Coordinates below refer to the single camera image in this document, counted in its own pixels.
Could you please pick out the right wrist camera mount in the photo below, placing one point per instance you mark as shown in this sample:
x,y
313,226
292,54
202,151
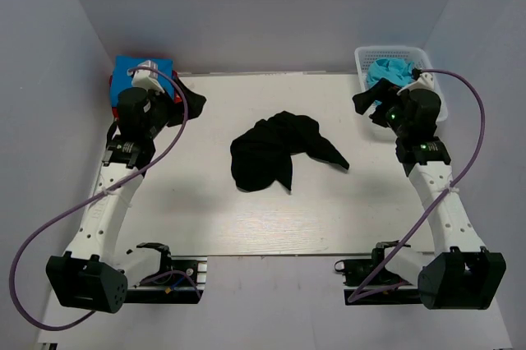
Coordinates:
x,y
421,81

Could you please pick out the crumpled light blue t shirt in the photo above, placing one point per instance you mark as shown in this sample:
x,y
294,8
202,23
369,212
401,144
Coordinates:
x,y
396,70

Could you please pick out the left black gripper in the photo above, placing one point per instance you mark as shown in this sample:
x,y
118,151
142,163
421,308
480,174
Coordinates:
x,y
177,108

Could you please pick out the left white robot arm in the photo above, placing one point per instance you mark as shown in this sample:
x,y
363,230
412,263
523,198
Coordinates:
x,y
89,275

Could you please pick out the folded blue t shirt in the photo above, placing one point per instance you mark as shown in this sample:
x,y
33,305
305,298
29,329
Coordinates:
x,y
123,78

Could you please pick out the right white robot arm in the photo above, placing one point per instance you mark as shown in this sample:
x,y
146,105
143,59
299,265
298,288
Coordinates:
x,y
441,255

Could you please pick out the white plastic basket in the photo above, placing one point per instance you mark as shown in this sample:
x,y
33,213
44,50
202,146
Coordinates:
x,y
366,55

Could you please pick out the black t shirt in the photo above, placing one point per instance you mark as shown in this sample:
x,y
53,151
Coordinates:
x,y
263,154

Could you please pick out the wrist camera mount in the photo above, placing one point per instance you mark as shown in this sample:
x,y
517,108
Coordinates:
x,y
145,78
421,81

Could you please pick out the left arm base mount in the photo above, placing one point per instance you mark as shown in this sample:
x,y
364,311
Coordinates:
x,y
182,288

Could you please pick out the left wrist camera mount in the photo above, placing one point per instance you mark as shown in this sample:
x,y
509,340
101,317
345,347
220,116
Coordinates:
x,y
145,78

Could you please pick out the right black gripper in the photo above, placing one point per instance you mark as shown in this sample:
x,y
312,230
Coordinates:
x,y
381,91

